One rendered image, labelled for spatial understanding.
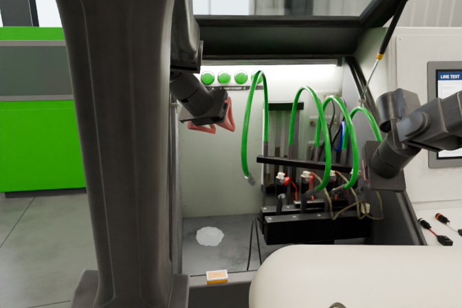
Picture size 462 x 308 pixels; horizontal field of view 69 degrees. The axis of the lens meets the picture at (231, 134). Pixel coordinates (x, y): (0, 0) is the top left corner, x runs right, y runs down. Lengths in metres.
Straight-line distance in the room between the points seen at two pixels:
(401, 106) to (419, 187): 0.64
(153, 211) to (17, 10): 4.43
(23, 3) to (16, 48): 1.11
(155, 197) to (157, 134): 0.05
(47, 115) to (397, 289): 3.48
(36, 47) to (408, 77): 3.03
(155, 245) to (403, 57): 1.07
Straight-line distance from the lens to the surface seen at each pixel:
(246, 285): 0.89
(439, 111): 0.57
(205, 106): 0.66
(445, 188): 1.31
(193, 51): 0.52
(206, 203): 1.36
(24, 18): 4.60
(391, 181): 0.71
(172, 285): 0.35
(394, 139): 0.63
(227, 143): 1.28
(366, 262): 0.22
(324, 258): 0.22
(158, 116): 0.19
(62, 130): 3.59
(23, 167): 3.83
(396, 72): 1.20
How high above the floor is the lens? 1.51
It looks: 16 degrees down
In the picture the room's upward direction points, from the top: straight up
